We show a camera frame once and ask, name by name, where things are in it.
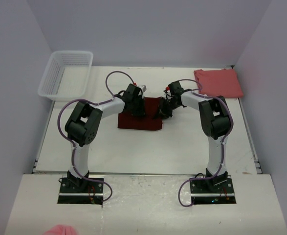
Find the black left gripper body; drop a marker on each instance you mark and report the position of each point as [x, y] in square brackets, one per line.
[138, 110]

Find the white plastic basket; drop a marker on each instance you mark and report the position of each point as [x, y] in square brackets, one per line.
[66, 75]

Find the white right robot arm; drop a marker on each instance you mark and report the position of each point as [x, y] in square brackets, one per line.
[216, 122]

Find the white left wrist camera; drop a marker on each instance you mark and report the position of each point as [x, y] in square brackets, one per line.
[143, 88]

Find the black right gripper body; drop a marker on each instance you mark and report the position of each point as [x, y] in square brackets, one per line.
[164, 110]

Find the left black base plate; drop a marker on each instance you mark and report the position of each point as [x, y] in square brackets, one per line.
[89, 193]

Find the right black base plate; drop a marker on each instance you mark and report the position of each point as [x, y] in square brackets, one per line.
[205, 194]

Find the dark red t shirt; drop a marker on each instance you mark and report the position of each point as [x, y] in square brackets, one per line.
[150, 122]

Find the pink cloth at bottom edge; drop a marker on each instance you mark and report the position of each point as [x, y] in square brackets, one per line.
[61, 230]

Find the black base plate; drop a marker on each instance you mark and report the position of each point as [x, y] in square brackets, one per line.
[205, 194]
[89, 193]

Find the aluminium table edge rail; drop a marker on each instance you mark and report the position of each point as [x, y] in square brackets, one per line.
[255, 157]

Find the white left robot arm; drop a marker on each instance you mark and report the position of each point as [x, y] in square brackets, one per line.
[83, 124]

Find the folded pink t shirt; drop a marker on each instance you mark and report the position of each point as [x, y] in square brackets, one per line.
[219, 82]

